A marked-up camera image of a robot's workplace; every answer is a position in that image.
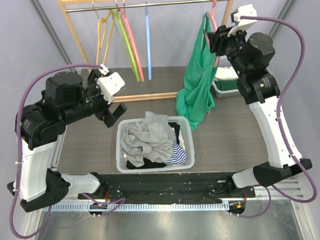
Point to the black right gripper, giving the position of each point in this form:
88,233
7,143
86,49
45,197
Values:
218,40

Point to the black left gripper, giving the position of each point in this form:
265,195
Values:
110,118

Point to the pink hanger with green top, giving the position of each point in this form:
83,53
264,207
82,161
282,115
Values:
210,17

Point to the grey tank top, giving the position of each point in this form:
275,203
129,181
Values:
151,138

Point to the green tank top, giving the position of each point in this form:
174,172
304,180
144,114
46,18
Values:
195,100

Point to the black tank top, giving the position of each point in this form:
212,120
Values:
175,128

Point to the blue hanger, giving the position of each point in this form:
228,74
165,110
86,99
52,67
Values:
148,42

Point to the blue white striped tank top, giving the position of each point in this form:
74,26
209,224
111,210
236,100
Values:
179,156

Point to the lime green hanger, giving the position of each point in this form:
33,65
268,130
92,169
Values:
126,43

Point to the yellow velvet hanger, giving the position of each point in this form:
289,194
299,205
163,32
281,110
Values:
102,27

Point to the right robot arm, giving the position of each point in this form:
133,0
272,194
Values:
250,57

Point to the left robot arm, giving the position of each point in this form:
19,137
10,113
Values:
64,101

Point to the white perforated back basket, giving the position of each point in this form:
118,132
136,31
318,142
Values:
223,62

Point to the white perforated basket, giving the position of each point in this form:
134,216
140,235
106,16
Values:
188,142
223,62

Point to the folded white garment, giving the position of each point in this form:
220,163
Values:
226,74

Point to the folded green garment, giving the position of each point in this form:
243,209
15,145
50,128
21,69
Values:
226,85

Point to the white perforated front basket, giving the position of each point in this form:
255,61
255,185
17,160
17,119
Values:
188,142

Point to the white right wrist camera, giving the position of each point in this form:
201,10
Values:
242,24

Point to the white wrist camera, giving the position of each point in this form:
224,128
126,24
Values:
242,24
110,84

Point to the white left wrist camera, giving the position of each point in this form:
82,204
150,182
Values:
110,84

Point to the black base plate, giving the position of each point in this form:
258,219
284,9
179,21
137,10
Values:
171,188

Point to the white slotted cable duct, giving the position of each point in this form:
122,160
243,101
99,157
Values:
88,206

